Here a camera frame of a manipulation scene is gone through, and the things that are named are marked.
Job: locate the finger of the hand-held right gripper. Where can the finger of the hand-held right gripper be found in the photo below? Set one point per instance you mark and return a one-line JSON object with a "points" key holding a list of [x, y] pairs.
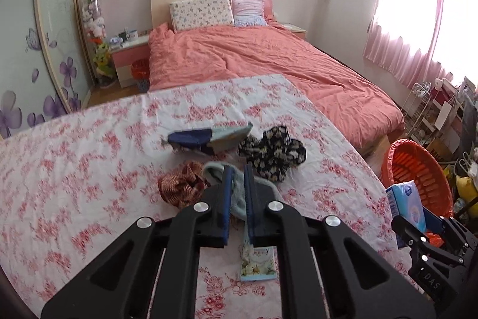
{"points": [[435, 220], [409, 229]]}

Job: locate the yellow bag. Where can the yellow bag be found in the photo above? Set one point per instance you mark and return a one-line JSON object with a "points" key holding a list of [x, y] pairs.
{"points": [[466, 192]]}

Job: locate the grey blue sock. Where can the grey blue sock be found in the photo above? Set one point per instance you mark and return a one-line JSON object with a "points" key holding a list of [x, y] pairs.
{"points": [[214, 172]]}

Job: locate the navy and grey cloth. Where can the navy and grey cloth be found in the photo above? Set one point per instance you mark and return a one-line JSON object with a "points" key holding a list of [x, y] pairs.
{"points": [[201, 139]]}

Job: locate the bed with pink duvet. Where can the bed with pink duvet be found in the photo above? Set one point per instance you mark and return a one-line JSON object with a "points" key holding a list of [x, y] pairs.
{"points": [[261, 61]]}

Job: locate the pink floral tablecloth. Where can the pink floral tablecloth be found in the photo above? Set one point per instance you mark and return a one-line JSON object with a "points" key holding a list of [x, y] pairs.
{"points": [[93, 173]]}

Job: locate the pink and white nightstand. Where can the pink and white nightstand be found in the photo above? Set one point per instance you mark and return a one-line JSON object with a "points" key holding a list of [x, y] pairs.
{"points": [[129, 55], [295, 29]]}

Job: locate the floral tissue packet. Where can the floral tissue packet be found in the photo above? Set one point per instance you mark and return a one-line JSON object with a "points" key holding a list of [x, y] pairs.
{"points": [[257, 265]]}

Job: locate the pink striped pillow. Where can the pink striped pillow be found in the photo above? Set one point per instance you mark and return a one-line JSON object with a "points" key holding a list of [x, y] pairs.
{"points": [[248, 10]]}

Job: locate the clear tube of plush toys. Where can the clear tube of plush toys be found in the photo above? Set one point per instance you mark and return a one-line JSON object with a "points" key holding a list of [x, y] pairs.
{"points": [[97, 35]]}

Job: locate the glass wardrobe with purple flowers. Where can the glass wardrobe with purple flowers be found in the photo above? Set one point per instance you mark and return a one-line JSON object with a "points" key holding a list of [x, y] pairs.
{"points": [[37, 42]]}

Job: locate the blue tissue packet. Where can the blue tissue packet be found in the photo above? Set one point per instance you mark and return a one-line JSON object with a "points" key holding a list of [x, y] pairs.
{"points": [[407, 201]]}

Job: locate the red bag under nightstand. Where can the red bag under nightstand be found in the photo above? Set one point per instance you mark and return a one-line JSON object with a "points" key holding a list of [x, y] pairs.
{"points": [[141, 74]]}

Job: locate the orange plastic laundry basket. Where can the orange plastic laundry basket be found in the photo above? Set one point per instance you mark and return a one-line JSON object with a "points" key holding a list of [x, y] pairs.
{"points": [[422, 169]]}

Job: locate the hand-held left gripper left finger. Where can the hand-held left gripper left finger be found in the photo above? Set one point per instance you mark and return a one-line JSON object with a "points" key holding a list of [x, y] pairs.
{"points": [[225, 199]]}

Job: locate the pink curtain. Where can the pink curtain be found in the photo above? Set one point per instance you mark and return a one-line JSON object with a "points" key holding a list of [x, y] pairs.
{"points": [[410, 5]]}

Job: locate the dark floral cloth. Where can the dark floral cloth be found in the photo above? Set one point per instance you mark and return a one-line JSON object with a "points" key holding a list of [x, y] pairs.
{"points": [[274, 154]]}

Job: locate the white floral pillow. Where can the white floral pillow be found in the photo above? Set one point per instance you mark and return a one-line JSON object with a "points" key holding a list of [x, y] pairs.
{"points": [[201, 12]]}

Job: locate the brown striped scrunchie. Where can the brown striped scrunchie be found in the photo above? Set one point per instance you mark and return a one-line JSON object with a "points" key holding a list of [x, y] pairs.
{"points": [[181, 186]]}

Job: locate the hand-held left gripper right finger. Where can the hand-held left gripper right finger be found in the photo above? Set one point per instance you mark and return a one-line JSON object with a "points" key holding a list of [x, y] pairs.
{"points": [[251, 199]]}

